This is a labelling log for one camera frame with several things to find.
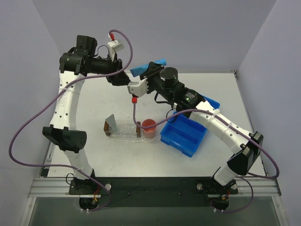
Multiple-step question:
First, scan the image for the pink plastic cup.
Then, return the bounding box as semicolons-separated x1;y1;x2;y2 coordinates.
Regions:
142;119;157;138

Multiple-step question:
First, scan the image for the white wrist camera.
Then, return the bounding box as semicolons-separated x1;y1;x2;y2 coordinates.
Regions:
107;40;125;61
127;78;149;97

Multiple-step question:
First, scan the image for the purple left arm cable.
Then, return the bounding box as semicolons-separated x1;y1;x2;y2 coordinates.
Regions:
8;29;135;212

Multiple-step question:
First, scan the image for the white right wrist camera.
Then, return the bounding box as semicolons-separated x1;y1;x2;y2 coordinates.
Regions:
127;78;149;97

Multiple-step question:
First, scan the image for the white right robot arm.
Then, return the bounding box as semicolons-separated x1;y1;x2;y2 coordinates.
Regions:
140;62;263;186

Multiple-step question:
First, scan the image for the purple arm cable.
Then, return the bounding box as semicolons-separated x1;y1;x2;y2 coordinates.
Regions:
8;29;135;212
130;96;280;214

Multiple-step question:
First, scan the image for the clear acrylic toothbrush holder rack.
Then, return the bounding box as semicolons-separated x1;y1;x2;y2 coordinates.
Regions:
103;121;142;138

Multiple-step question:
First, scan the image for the blue plastic compartment bin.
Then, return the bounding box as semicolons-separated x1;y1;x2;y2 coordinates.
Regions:
159;96;221;158

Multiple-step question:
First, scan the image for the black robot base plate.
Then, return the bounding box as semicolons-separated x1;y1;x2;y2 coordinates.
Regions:
68;177;238;210

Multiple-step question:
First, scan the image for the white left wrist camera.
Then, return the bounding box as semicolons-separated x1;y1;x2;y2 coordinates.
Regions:
107;40;125;61

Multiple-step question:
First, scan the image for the clear textured glass tray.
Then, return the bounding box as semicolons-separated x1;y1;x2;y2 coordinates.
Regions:
103;120;156;143

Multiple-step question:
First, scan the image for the aluminium frame rail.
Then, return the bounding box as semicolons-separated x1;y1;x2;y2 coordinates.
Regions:
28;178;282;198

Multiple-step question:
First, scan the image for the white toothpaste tube green cap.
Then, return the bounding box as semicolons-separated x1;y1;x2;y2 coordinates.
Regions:
105;114;118;132

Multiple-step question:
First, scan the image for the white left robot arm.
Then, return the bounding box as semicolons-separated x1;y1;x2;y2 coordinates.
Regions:
42;33;130;194

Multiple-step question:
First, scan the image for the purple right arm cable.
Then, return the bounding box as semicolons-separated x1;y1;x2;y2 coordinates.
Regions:
130;96;280;214

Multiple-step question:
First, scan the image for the blue toothpaste tube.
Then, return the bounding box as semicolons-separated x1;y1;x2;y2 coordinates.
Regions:
130;58;166;77

